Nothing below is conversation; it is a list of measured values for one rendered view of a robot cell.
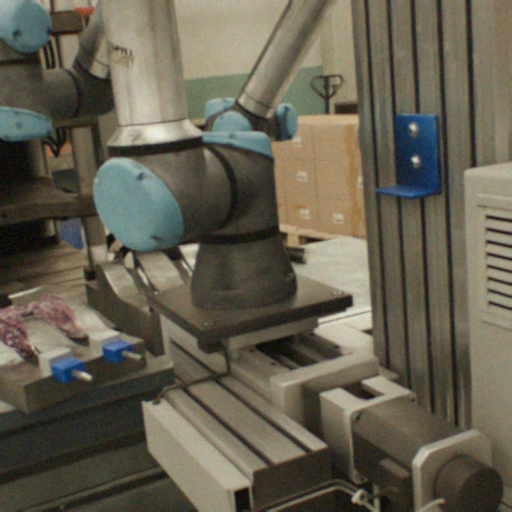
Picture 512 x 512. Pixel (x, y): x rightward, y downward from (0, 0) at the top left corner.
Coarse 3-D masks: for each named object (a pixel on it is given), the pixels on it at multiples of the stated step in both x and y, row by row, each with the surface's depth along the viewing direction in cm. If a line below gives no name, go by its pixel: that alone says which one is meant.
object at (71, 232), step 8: (64, 224) 534; (72, 224) 537; (80, 224) 542; (64, 232) 535; (72, 232) 538; (80, 232) 541; (64, 240) 536; (72, 240) 539; (80, 240) 542; (80, 248) 542
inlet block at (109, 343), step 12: (96, 336) 151; (108, 336) 150; (120, 336) 152; (96, 348) 150; (108, 348) 147; (120, 348) 147; (132, 348) 149; (108, 360) 148; (120, 360) 147; (144, 360) 144
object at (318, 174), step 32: (320, 128) 556; (352, 128) 536; (288, 160) 596; (320, 160) 563; (352, 160) 540; (288, 192) 604; (320, 192) 571; (352, 192) 544; (288, 224) 614; (320, 224) 579; (352, 224) 551
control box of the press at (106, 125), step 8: (184, 80) 245; (104, 120) 236; (112, 120) 237; (96, 128) 236; (104, 128) 236; (112, 128) 237; (96, 136) 238; (104, 136) 236; (96, 144) 239; (104, 144) 237; (96, 152) 241; (104, 152) 237; (96, 160) 243; (104, 160) 238; (96, 168) 244
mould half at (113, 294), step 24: (96, 264) 188; (120, 264) 186; (144, 264) 187; (168, 264) 188; (192, 264) 189; (96, 288) 195; (120, 288) 179; (120, 312) 177; (144, 312) 161; (144, 336) 164
